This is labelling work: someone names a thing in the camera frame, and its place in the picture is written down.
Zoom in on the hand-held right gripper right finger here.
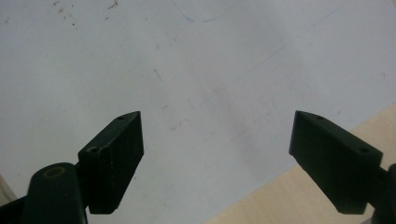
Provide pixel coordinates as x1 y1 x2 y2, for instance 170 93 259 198
288 109 384 216

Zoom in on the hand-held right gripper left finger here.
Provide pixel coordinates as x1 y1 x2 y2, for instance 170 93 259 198
77 110 145 216

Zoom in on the white table mat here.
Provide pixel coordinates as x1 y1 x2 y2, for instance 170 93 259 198
0 0 396 224

